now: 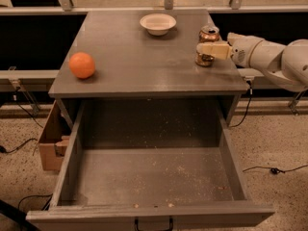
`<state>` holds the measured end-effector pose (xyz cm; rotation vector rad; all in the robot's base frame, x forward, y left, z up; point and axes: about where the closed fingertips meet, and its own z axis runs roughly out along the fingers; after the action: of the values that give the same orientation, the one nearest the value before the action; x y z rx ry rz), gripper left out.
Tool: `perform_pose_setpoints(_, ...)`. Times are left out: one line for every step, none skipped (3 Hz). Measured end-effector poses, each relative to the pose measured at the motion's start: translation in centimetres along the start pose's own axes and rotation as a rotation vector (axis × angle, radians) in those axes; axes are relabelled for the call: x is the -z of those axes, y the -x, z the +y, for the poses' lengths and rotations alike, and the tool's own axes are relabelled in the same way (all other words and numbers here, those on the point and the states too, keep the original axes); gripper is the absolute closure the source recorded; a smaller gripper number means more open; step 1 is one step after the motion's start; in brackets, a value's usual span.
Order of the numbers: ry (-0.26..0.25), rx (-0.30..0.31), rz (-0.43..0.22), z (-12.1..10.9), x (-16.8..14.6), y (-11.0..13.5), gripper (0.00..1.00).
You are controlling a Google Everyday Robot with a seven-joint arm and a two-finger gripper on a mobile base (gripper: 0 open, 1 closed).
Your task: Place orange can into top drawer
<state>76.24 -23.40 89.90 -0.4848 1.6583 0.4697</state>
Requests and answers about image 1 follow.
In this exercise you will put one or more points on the orange soda can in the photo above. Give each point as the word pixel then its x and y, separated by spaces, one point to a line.
pixel 208 34

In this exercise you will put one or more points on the dark object bottom left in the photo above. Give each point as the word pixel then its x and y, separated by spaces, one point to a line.
pixel 17 216

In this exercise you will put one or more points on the grey cabinet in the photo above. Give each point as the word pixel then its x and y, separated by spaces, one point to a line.
pixel 129 62

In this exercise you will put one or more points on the orange fruit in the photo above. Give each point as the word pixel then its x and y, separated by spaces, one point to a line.
pixel 82 65

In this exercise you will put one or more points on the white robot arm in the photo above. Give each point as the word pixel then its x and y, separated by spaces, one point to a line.
pixel 284 65

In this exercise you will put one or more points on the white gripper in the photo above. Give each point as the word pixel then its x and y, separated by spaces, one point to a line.
pixel 241 52

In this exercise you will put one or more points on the metal railing with posts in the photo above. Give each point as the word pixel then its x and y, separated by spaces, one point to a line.
pixel 154 0

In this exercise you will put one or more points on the open grey top drawer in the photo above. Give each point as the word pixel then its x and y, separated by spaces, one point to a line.
pixel 159 158

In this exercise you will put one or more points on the white paper bowl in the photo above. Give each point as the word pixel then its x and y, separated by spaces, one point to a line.
pixel 157 24

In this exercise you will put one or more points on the cardboard box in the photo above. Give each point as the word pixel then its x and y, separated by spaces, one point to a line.
pixel 53 140

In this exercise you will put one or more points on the black drawer handle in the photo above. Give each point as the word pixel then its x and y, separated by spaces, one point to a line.
pixel 153 224

